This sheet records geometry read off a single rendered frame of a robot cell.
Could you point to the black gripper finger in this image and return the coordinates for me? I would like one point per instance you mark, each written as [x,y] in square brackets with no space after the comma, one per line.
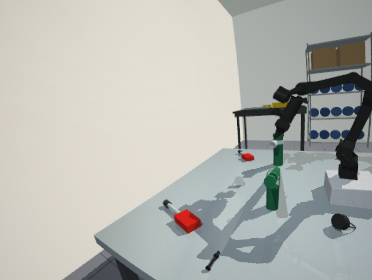
[278,131]

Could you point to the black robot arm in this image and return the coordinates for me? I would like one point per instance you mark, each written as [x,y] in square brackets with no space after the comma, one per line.
[348,168]

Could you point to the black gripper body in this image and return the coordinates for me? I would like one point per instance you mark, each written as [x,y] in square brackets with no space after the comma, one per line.
[288,117]

